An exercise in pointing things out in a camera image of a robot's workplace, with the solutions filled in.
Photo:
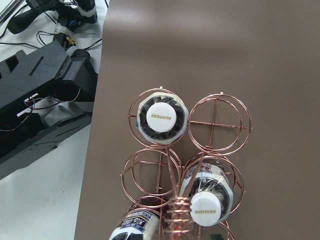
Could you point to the tea bottle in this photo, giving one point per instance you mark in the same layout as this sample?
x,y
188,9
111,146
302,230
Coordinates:
x,y
211,194
162,118

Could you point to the black equipment with cables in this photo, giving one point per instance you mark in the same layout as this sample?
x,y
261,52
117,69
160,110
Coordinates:
x,y
47,95

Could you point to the copper wire bottle basket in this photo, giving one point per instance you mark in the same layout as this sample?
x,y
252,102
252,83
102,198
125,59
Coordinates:
x,y
218,126

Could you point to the tea bottle right edge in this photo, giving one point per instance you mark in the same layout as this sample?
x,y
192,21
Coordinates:
x,y
140,222

